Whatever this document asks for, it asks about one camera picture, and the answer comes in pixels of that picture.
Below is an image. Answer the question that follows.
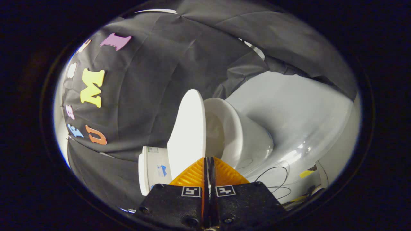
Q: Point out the white toilet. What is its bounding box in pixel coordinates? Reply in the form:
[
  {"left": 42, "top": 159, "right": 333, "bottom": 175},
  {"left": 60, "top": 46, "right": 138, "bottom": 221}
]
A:
[{"left": 139, "top": 98, "right": 274, "bottom": 196}]

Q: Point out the black cable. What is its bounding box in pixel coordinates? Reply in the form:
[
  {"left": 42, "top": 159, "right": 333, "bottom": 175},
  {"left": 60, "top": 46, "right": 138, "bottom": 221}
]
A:
[{"left": 254, "top": 166, "right": 293, "bottom": 200}]

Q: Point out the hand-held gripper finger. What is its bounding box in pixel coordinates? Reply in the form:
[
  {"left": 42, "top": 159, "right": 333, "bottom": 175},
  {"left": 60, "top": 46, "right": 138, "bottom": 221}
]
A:
[
  {"left": 210, "top": 157, "right": 288, "bottom": 231},
  {"left": 134, "top": 157, "right": 211, "bottom": 231}
]

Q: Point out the white toilet lid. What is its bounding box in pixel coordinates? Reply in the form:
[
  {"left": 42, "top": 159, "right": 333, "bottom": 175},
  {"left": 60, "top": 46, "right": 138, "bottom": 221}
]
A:
[{"left": 167, "top": 89, "right": 206, "bottom": 180}]

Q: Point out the black backdrop cloth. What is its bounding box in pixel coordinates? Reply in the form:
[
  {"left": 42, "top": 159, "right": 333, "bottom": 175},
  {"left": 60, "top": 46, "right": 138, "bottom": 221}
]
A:
[{"left": 63, "top": 0, "right": 358, "bottom": 209}]

